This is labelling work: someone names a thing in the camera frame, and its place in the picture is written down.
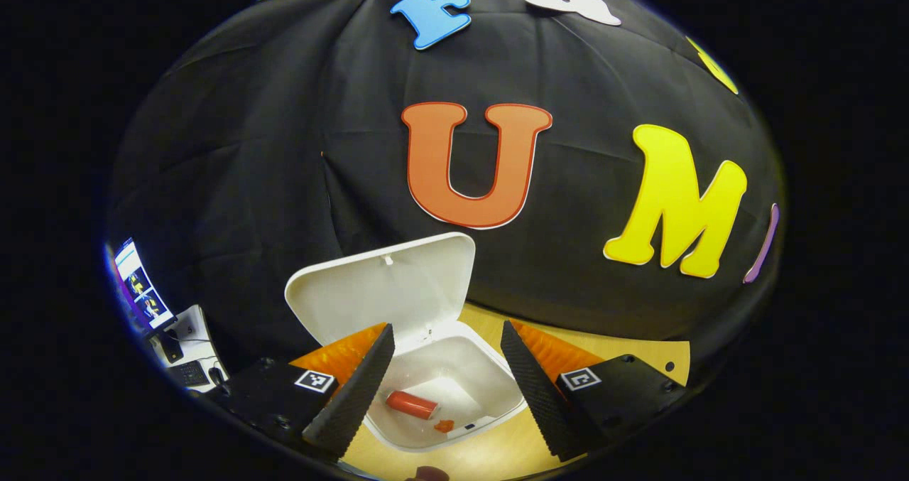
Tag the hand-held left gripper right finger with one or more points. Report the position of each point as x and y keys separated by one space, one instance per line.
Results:
x=540 y=396

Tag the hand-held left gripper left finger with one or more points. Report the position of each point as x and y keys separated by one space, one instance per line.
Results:
x=355 y=396

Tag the red pop can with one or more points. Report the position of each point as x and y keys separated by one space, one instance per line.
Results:
x=412 y=404

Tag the orange paper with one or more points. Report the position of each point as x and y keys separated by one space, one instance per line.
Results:
x=444 y=425

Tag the white desktop garbage bin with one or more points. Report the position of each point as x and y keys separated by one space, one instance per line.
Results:
x=398 y=282

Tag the wooden desktop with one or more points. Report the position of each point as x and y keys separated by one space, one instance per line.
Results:
x=490 y=460

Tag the black computer mouse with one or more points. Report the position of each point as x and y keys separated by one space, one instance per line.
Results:
x=216 y=376

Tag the black keyboard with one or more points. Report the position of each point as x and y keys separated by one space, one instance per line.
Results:
x=188 y=374

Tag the white side desk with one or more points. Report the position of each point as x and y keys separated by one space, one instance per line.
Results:
x=192 y=325

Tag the computer monitor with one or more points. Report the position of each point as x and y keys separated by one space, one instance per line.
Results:
x=142 y=285

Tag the black backdrop cloth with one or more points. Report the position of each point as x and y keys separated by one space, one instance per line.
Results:
x=284 y=147

